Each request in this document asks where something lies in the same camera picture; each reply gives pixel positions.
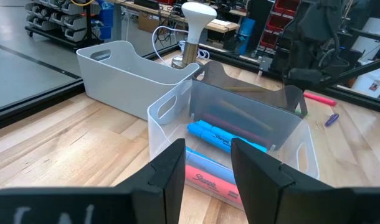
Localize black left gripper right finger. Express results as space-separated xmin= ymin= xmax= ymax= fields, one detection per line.
xmin=230 ymin=138 xmax=380 ymax=224

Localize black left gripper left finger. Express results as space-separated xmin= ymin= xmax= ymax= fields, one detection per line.
xmin=0 ymin=138 xmax=186 ymax=224

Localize red highlighter marker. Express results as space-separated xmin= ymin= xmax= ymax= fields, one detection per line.
xmin=184 ymin=164 xmax=244 ymax=209

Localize blue marker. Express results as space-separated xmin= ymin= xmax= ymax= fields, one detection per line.
xmin=185 ymin=147 xmax=237 ymax=184
xmin=198 ymin=119 xmax=268 ymax=154
xmin=186 ymin=123 xmax=237 ymax=155

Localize purple marker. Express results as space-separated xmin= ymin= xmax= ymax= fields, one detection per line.
xmin=325 ymin=113 xmax=340 ymax=128

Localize red slim marker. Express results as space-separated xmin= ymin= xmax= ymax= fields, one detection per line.
xmin=303 ymin=91 xmax=338 ymax=107

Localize yellow marker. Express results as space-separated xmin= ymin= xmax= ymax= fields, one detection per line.
xmin=224 ymin=86 xmax=268 ymax=93

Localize clear plastic bin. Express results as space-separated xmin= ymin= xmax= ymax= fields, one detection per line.
xmin=147 ymin=79 xmax=320 ymax=212

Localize dark smoky plastic bin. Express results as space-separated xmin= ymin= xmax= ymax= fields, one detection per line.
xmin=192 ymin=60 xmax=308 ymax=119

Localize white plastic bin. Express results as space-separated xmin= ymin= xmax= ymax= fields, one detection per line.
xmin=76 ymin=40 xmax=200 ymax=121

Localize blue container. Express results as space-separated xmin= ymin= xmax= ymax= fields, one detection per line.
xmin=236 ymin=17 xmax=256 ymax=47

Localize cardboard box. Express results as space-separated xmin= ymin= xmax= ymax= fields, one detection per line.
xmin=138 ymin=12 xmax=161 ymax=34

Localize shelf with red bins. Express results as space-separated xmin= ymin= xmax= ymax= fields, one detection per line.
xmin=260 ymin=0 xmax=300 ymax=50

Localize wooden desk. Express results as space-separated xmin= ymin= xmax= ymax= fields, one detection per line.
xmin=115 ymin=0 xmax=240 ymax=34

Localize white mushroom table lamp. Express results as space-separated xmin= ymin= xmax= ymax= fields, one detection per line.
xmin=171 ymin=1 xmax=218 ymax=70

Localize cart with grey bins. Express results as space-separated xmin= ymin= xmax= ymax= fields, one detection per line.
xmin=24 ymin=0 xmax=115 ymax=50

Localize black aluminium table frame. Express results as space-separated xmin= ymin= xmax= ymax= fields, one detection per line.
xmin=0 ymin=43 xmax=380 ymax=133

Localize white lamp cable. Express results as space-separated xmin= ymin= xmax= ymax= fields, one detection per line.
xmin=151 ymin=25 xmax=211 ymax=68

